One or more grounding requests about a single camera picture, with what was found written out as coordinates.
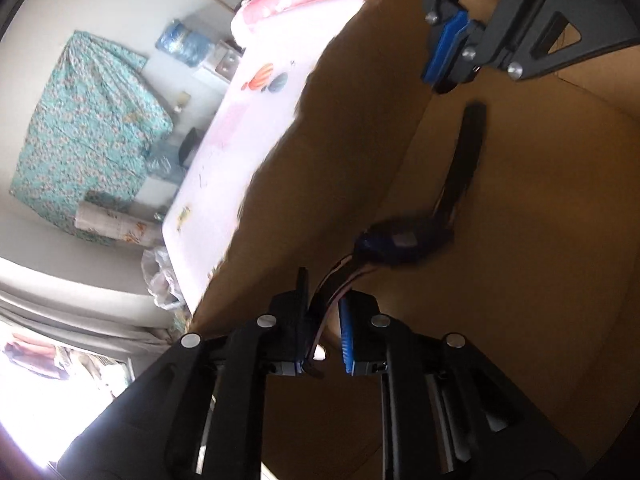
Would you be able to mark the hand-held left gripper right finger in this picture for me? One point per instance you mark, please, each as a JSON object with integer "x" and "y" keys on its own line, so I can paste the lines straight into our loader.
{"x": 346, "y": 340}

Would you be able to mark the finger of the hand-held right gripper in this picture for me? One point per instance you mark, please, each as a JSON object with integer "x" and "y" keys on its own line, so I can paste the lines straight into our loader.
{"x": 442, "y": 50}
{"x": 505, "y": 35}

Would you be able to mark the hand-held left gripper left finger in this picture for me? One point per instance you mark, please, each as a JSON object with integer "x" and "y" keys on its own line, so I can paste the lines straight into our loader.
{"x": 292, "y": 332}

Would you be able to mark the black wristwatch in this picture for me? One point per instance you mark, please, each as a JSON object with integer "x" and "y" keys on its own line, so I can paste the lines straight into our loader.
{"x": 400, "y": 242}

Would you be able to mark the brown cardboard box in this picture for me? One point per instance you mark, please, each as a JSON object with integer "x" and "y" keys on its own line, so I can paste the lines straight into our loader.
{"x": 525, "y": 210}

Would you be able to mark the white plastic bag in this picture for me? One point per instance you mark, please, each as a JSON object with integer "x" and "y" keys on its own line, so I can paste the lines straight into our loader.
{"x": 162, "y": 277}

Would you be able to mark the rolled printed mat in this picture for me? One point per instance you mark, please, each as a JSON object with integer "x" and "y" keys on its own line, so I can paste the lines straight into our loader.
{"x": 115, "y": 224}

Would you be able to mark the clear empty water jug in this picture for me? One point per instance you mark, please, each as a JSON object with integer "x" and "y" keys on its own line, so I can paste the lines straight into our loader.
{"x": 167, "y": 162}

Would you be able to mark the grey curtain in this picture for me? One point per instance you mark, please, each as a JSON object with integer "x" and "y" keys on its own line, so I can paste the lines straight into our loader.
{"x": 75, "y": 305}

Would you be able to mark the white water dispenser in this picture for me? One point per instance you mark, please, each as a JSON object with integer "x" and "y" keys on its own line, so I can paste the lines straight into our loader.
{"x": 220, "y": 67}

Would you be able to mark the blue water jug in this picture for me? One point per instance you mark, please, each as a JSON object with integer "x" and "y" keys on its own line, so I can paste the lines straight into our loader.
{"x": 181, "y": 42}

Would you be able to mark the brown hanging jacket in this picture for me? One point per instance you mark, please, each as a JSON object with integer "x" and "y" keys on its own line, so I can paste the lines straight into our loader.
{"x": 30, "y": 355}

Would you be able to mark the wall socket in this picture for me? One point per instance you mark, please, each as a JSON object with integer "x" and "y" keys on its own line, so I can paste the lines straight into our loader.
{"x": 183, "y": 100}

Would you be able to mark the teal floral wall cloth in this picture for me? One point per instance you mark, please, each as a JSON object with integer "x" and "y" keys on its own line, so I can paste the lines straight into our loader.
{"x": 85, "y": 130}

